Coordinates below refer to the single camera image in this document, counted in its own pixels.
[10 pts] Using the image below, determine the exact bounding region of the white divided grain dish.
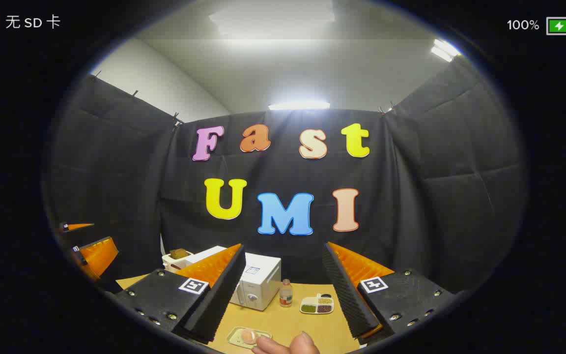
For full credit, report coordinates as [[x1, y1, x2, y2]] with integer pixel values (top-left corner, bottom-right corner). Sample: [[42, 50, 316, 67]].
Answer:
[[299, 294, 335, 315]]

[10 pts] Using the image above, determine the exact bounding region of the clear bottle red label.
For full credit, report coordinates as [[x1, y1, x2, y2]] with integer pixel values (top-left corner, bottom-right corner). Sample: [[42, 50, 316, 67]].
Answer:
[[279, 279, 293, 308]]

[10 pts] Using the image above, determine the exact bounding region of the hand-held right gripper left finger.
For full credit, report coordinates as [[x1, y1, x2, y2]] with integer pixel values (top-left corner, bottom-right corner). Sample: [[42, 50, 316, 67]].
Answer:
[[113, 243, 247, 345]]

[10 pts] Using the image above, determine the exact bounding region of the ceiling light panel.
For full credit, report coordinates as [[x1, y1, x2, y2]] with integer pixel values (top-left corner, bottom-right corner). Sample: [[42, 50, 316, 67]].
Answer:
[[430, 39, 460, 62]]

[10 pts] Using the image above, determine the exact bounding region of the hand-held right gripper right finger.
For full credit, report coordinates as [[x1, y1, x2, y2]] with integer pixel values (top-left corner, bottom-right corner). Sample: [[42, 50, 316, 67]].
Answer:
[[322, 242, 455, 345]]

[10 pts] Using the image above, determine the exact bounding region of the white toaster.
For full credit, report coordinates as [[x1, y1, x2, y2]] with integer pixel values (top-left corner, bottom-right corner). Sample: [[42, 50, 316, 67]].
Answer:
[[162, 248, 193, 273]]

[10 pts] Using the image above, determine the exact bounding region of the white microwave oven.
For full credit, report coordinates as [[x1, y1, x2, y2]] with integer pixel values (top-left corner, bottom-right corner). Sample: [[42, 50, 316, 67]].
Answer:
[[185, 246, 282, 311]]

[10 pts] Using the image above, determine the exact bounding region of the light green patterned tray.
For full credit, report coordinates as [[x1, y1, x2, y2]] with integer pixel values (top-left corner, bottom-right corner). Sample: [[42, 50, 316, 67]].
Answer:
[[226, 326, 273, 350]]

